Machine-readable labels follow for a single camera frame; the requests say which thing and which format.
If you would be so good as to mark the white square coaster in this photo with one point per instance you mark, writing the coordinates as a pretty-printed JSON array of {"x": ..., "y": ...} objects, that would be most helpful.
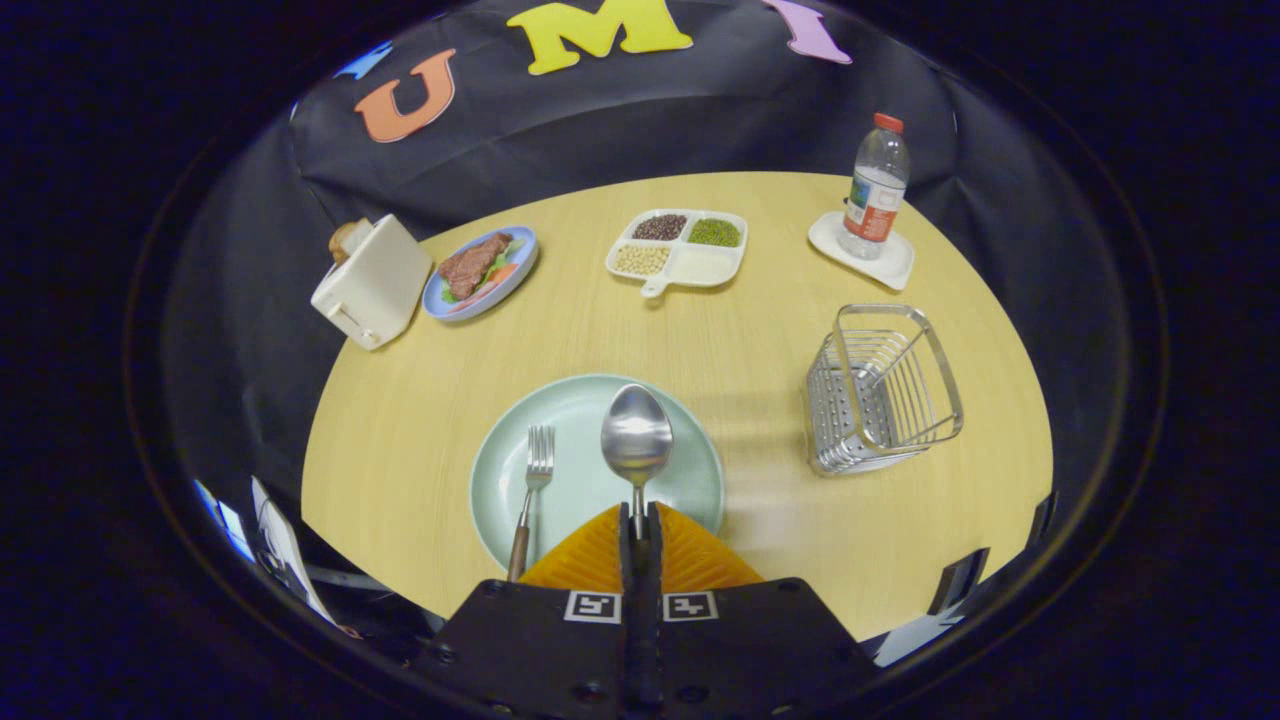
[{"x": 890, "y": 268}]

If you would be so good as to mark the dark rectangular object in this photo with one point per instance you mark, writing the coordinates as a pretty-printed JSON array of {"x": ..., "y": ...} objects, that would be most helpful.
[{"x": 958, "y": 580}]

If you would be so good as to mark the toasted bread slice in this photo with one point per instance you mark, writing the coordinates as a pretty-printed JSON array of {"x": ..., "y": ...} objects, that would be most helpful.
[{"x": 345, "y": 238}]

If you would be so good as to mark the pile of green beans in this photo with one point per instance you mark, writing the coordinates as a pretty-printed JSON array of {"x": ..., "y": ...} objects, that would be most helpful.
[{"x": 715, "y": 232}]

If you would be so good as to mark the blue plate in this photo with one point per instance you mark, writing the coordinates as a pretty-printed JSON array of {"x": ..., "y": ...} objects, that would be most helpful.
[{"x": 523, "y": 262}]

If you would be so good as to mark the vegetable garnish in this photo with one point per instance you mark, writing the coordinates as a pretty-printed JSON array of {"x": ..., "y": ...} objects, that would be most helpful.
[{"x": 502, "y": 275}]

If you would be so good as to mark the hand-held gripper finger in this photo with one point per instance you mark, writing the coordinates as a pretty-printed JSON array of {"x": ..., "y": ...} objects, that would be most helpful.
[
  {"x": 628, "y": 570},
  {"x": 652, "y": 570}
]

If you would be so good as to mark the pile of dark beans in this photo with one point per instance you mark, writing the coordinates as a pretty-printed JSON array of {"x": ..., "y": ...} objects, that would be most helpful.
[{"x": 660, "y": 227}]

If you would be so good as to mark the pile of yellow beans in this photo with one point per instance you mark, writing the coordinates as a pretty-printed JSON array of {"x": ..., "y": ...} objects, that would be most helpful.
[{"x": 642, "y": 260}]

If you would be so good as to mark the white toaster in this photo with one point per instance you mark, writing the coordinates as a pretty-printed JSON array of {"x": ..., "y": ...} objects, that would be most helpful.
[{"x": 380, "y": 280}]

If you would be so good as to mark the white panel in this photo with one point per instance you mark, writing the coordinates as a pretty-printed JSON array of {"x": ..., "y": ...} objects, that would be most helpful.
[{"x": 910, "y": 640}]

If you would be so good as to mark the clear red-capped water bottle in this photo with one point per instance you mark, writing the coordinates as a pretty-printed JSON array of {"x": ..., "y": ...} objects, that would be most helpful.
[{"x": 875, "y": 200}]

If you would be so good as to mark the white sheet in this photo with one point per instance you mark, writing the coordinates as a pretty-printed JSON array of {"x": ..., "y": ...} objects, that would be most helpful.
[{"x": 280, "y": 550}]

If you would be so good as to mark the white divided dish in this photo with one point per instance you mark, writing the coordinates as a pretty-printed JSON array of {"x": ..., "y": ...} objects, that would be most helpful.
[{"x": 705, "y": 265}]

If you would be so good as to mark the brown steak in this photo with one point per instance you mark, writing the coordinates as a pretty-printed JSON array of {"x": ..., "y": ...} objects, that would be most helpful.
[{"x": 470, "y": 268}]

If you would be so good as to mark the pale green plate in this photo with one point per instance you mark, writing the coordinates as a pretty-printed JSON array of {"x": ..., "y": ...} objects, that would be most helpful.
[{"x": 580, "y": 480}]

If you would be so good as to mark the black backdrop cloth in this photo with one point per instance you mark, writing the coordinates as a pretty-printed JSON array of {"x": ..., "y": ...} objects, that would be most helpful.
[{"x": 600, "y": 130}]

